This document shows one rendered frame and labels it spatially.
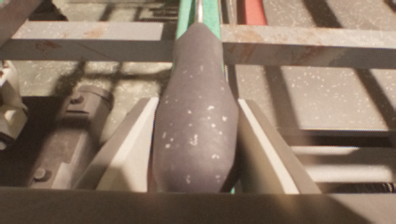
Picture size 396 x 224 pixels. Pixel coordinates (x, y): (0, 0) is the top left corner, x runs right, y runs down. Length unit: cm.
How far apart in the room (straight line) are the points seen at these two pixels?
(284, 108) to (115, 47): 38
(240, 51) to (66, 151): 86
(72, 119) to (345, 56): 100
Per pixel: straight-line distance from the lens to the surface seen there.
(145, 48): 23
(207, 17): 18
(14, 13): 31
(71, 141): 99
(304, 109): 51
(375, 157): 58
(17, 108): 101
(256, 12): 70
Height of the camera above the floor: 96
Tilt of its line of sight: 56 degrees down
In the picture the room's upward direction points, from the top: 2 degrees clockwise
